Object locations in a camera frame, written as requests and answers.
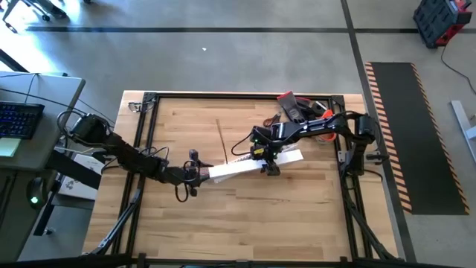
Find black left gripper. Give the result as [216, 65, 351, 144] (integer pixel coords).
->
[163, 162, 216, 186]

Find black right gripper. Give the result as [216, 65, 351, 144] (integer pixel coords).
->
[249, 126, 282, 177]

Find white slotted cable duct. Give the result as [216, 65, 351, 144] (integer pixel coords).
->
[213, 143, 300, 184]

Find white duct cover strip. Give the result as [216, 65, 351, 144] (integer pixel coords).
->
[208, 149, 305, 179]

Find orange tape dispenser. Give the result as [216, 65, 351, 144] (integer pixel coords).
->
[314, 109, 338, 144]

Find black grey work glove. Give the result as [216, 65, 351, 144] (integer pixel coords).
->
[277, 91, 314, 126]
[295, 97, 318, 122]

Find grey metal mounting plate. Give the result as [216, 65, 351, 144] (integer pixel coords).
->
[337, 150, 383, 164]

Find black tape roll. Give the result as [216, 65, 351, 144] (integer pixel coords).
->
[310, 100, 329, 117]

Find clear safety glasses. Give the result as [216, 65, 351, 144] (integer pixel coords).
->
[127, 99, 154, 114]

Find white cardboard box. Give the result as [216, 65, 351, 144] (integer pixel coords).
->
[57, 152, 104, 202]

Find black striped floor mat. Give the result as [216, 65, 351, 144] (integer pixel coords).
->
[364, 62, 471, 216]

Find grey desk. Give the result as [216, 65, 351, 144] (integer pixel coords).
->
[0, 72, 86, 173]

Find black computer mouse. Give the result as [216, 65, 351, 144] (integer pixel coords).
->
[25, 177, 48, 210]

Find black keyboard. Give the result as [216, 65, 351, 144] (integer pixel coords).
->
[0, 102, 45, 141]

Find grey metal bar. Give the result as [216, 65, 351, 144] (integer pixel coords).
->
[450, 99, 476, 165]

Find green sticky note pad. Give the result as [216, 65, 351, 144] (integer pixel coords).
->
[0, 137, 22, 159]

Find black and red tool box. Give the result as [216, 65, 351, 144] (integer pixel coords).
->
[412, 0, 473, 49]

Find grey chair base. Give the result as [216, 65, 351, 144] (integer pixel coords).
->
[0, 0, 68, 34]

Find bundle of thin wires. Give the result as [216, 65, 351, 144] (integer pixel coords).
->
[216, 118, 228, 165]

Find red handled scissors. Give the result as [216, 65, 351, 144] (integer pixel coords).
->
[262, 112, 283, 128]

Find black aluminium table frame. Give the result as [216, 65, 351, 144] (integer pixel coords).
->
[91, 92, 399, 268]

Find black floor cable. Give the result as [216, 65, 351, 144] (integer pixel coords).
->
[440, 43, 476, 96]

